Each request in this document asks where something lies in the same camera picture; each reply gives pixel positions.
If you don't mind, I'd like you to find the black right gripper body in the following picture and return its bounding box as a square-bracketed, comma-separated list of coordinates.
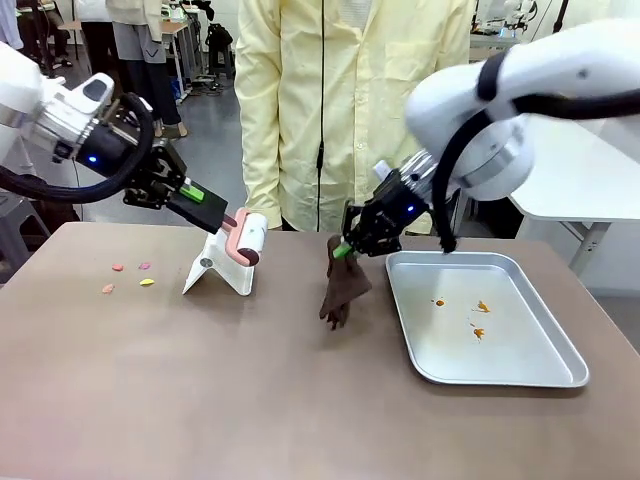
[367, 168, 432, 235]

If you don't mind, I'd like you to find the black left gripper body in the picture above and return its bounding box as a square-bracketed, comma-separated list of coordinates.
[73, 118, 177, 205]

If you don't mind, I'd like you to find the pink lint roller black handle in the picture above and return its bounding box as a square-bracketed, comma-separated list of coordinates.
[164, 182, 269, 267]

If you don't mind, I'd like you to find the brown cloth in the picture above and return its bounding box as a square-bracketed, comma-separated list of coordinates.
[318, 235, 374, 333]

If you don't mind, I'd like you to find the white roller stand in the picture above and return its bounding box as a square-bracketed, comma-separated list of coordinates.
[181, 232, 257, 297]

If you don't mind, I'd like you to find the black bag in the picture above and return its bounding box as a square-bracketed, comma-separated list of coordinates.
[22, 199, 82, 237]

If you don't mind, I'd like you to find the person in grey skirt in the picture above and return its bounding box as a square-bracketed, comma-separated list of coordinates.
[111, 0, 190, 140]

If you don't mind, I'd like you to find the grey stool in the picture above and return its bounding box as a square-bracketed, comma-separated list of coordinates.
[0, 193, 52, 286]

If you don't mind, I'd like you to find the person in dark clothes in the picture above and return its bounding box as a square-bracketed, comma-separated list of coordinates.
[18, 0, 75, 70]

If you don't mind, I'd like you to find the person in yellow shirt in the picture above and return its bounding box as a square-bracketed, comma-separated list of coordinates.
[233, 0, 477, 234]

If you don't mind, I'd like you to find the wooden top desk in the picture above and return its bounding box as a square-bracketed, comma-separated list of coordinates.
[158, 19, 206, 105]

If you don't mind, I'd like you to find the black chair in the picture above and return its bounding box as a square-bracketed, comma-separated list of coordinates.
[205, 22, 236, 81]

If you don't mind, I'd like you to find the silver metal tray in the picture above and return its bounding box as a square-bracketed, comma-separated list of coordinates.
[384, 251, 591, 389]

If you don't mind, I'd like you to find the white side table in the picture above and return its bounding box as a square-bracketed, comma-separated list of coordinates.
[506, 118, 640, 275]

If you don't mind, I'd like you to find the white lab bench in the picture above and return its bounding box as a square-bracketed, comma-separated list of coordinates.
[468, 30, 527, 65]

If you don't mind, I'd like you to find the black tripod pole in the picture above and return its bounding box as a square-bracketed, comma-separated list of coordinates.
[546, 0, 565, 37]

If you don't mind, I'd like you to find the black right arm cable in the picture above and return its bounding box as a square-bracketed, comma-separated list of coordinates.
[431, 92, 640, 255]

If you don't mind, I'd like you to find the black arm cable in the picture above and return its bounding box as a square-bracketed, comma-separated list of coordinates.
[431, 92, 640, 255]
[0, 92, 155, 204]

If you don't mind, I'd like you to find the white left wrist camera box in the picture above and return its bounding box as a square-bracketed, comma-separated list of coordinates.
[73, 72, 116, 105]

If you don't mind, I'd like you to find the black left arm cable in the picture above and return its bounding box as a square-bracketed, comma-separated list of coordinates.
[0, 92, 155, 204]

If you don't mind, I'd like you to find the black neck cord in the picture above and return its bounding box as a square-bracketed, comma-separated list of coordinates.
[316, 0, 330, 177]

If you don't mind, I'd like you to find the black cable strap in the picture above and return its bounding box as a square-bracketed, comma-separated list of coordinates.
[476, 49, 512, 102]

